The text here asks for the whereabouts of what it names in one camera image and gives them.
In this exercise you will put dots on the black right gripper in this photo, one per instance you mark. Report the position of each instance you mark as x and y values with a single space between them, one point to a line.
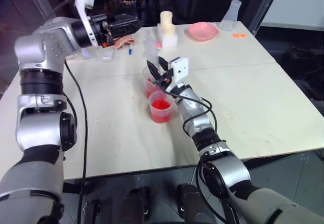
165 79

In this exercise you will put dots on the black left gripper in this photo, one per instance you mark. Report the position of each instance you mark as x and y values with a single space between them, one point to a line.
100 29

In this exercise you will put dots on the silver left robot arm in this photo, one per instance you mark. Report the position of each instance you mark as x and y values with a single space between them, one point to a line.
38 125

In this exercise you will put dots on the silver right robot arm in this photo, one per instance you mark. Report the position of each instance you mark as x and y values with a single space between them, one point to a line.
227 168

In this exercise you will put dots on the clear cup with red liquid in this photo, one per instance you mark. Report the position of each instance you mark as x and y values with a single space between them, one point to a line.
160 112
149 90

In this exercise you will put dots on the skin-coloured rubber glove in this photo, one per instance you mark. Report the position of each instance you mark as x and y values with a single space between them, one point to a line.
124 42

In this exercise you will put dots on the small pink item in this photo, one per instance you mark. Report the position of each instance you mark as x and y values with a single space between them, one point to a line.
158 45

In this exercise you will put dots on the blue marker pen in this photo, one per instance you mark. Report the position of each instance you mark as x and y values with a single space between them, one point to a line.
130 50

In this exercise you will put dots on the cream cylinder on white block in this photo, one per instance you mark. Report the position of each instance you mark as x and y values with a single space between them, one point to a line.
169 41

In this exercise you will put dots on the cream plastic bottle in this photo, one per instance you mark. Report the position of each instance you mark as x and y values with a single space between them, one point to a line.
167 21

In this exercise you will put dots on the pink plastic dish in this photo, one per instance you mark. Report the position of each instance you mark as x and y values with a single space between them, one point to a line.
202 31

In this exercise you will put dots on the small orange scraps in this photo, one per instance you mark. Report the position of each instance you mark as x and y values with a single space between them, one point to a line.
239 35

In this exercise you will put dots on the clear conical flask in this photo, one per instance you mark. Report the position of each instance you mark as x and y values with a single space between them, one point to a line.
231 16

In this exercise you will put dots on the dark rounded shape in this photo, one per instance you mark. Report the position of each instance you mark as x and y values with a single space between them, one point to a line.
188 201

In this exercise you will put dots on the black bag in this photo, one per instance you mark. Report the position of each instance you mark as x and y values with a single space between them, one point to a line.
300 59

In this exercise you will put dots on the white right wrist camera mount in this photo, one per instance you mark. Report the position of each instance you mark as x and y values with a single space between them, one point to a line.
179 69

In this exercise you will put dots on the grey metal post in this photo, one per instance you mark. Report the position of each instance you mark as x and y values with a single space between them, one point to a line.
267 5

